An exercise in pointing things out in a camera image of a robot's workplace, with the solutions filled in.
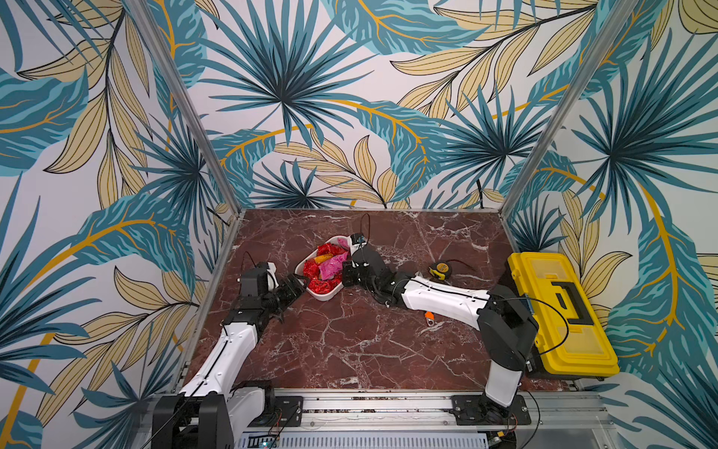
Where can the white plastic storage box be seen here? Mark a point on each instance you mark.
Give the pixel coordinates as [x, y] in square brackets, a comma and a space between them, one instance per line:
[343, 241]

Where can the yellow black tape measure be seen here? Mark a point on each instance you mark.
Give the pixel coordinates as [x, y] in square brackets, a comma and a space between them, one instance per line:
[441, 271]

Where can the yellow black toolbox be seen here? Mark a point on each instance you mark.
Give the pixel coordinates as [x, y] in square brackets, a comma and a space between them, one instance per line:
[570, 343]

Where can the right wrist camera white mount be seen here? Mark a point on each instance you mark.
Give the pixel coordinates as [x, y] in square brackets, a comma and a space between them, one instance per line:
[358, 241]

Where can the adjustable wrench orange handle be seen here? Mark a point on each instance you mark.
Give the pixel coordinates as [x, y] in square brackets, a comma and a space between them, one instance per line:
[430, 319]

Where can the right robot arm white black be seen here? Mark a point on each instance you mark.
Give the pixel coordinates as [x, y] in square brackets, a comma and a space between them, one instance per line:
[504, 322]

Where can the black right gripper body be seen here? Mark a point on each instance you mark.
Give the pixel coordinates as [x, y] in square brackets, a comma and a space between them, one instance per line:
[352, 272]

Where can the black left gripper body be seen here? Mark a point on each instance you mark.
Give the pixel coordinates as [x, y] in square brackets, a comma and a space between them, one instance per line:
[285, 295]

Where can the yellow orange tea bag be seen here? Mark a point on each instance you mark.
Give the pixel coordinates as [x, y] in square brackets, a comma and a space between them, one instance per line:
[319, 260]

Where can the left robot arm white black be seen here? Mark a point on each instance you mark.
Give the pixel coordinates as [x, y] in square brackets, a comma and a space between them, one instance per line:
[211, 411]

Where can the aluminium front rail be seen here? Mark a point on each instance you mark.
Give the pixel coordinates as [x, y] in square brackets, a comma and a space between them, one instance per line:
[430, 410]

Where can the pink tea bag packet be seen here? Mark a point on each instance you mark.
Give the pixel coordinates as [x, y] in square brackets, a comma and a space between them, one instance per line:
[332, 267]

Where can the red tea bags in box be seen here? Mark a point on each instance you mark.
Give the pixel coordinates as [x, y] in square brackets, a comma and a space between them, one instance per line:
[311, 270]

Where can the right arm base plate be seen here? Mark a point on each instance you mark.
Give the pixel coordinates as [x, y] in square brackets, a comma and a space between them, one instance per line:
[477, 410]

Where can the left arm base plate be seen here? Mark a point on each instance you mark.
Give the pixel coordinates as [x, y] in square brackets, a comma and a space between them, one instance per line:
[283, 411]

